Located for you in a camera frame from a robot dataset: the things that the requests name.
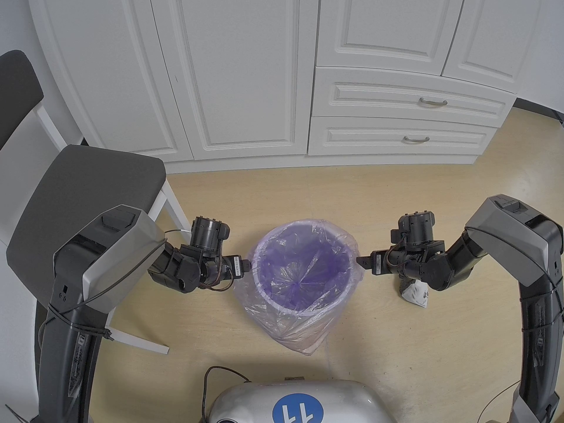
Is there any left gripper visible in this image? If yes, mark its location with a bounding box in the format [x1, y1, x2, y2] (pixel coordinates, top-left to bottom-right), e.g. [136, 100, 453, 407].
[207, 254, 244, 288]

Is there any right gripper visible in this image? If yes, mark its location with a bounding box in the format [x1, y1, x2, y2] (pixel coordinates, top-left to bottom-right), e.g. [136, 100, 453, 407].
[372, 249, 409, 279]

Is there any purple plastic bag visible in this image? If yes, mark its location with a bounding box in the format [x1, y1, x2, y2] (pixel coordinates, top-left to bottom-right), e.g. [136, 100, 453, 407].
[231, 219, 366, 356]

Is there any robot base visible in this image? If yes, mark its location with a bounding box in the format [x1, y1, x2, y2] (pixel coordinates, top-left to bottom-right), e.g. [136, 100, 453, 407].
[211, 375, 388, 423]

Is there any white trash bin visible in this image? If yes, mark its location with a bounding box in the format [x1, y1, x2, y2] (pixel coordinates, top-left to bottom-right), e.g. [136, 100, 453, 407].
[250, 220, 358, 347]

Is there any crumpled white paper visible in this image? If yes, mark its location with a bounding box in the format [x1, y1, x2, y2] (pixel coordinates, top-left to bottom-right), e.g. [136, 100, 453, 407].
[400, 279, 431, 310]

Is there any white chair with grey seat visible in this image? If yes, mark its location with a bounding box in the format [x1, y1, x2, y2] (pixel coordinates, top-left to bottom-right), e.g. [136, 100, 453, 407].
[0, 50, 193, 355]

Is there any white wardrobe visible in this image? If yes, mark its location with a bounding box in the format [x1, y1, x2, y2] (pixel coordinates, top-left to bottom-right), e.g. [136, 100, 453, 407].
[26, 0, 547, 175]

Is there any black cable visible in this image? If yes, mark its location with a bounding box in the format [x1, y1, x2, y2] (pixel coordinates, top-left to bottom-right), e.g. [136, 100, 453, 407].
[201, 365, 253, 423]

